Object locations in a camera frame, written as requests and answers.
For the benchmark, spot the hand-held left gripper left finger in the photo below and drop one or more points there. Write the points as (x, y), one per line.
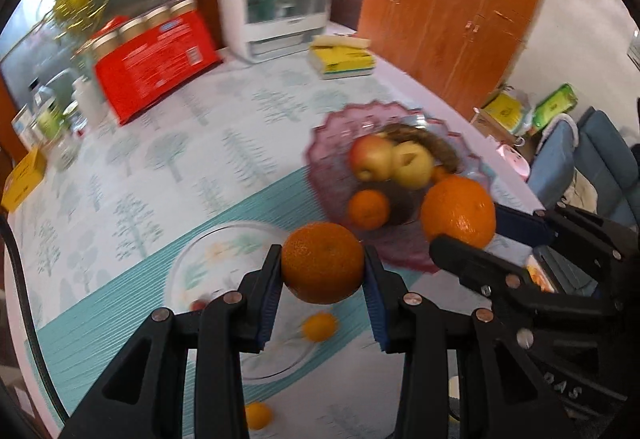
(265, 304)

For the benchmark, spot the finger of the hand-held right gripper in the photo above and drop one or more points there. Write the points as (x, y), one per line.
(520, 224)
(480, 264)

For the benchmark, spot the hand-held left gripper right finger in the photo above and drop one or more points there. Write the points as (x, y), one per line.
(375, 309)

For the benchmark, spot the red lychee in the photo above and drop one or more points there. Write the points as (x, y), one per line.
(199, 304)

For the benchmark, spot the dark overripe banana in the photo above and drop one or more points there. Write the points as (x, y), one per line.
(430, 144)

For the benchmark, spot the yellow pear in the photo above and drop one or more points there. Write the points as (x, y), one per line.
(412, 164)

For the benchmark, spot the red apple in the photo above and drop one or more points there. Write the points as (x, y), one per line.
(371, 157)

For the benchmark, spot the pink glass fruit bowl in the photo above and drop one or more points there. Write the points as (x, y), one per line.
(330, 144)

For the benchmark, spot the round floral placemat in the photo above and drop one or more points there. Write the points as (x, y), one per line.
(220, 259)

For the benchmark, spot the pink plastic tub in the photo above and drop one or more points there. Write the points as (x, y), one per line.
(515, 160)

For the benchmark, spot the blue sofa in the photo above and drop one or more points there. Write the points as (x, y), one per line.
(600, 154)

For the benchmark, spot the yellow box in carton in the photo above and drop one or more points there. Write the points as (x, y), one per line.
(505, 111)

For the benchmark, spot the green packet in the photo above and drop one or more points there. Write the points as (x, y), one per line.
(552, 106)

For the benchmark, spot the teal striped table runner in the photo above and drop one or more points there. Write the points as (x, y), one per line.
(125, 309)

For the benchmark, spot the tree print tablecloth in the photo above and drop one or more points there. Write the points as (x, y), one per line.
(175, 159)

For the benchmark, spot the orange wooden cabinet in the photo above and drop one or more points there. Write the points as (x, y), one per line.
(450, 19)

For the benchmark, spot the yellow sponge stack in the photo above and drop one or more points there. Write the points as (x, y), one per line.
(342, 59)

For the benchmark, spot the clear drinking glass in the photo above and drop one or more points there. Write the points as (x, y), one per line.
(62, 153)

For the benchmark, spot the red plastic package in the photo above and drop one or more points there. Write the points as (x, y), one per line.
(155, 64)

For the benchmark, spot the small glass jar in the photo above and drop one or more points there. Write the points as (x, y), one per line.
(76, 116)

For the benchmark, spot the white squeeze bottle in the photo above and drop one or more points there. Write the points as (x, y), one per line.
(90, 101)

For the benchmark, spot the yellow cardboard box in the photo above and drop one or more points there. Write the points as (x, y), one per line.
(22, 179)

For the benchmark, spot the white countertop appliance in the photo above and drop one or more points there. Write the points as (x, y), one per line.
(270, 24)

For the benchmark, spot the plastic bottle green label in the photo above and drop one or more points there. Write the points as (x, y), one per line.
(47, 116)

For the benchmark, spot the printed card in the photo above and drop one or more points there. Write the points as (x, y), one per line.
(22, 125)

